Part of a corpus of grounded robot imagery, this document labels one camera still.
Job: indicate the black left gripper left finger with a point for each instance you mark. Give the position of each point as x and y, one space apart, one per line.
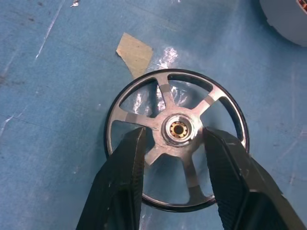
115 187

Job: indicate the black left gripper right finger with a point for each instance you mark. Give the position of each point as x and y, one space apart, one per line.
242 187

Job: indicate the silver spoked rotor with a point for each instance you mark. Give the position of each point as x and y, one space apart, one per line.
158 124

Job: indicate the grey round motor housing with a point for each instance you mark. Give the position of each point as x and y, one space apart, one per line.
287 21

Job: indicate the beige tape piece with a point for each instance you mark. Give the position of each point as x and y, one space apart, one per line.
134 55

